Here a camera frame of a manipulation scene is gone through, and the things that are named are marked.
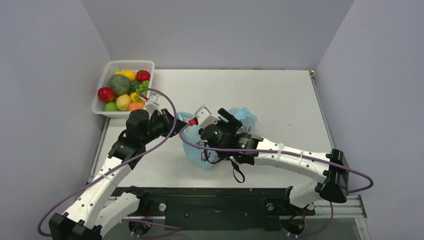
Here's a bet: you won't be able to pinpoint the light blue printed plastic bag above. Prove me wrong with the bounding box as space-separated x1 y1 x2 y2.
182 107 258 170

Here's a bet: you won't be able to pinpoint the green fake melon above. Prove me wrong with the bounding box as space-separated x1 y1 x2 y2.
106 74 132 97

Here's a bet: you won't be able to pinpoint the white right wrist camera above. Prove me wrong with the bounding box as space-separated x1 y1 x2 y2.
194 106 220 128

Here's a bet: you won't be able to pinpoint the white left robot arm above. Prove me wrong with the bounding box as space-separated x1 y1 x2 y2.
48 109 186 240

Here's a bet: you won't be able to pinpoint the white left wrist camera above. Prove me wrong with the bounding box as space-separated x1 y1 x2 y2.
144 93 163 116

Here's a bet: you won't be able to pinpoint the white plastic basket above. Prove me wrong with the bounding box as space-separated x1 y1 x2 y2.
91 60 155 119

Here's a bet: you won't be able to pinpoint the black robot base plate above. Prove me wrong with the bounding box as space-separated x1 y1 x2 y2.
110 186 316 231

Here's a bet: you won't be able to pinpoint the red fake apple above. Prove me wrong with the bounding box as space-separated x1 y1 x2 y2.
97 87 115 103

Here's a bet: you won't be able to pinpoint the green fake lime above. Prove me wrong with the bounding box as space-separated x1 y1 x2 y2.
104 101 120 112

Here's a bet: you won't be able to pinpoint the yellow fake lemon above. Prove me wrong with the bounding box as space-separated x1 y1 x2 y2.
115 94 133 112

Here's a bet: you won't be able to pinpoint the orange fake peach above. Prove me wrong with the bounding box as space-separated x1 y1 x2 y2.
128 101 145 112

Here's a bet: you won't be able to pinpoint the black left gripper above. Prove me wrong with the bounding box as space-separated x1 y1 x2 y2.
141 108 188 145

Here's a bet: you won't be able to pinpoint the green fake grapes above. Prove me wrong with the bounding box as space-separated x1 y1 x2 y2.
136 81 150 101

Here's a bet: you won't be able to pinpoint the red fake tomato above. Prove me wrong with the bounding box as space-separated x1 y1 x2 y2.
136 69 151 83

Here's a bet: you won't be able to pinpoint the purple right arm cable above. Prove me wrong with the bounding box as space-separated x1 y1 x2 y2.
178 123 375 195

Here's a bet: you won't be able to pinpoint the dark green fake avocado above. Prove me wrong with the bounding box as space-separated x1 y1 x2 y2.
131 82 143 92

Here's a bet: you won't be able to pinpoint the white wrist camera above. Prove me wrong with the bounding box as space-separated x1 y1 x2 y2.
144 93 163 116
194 106 220 128

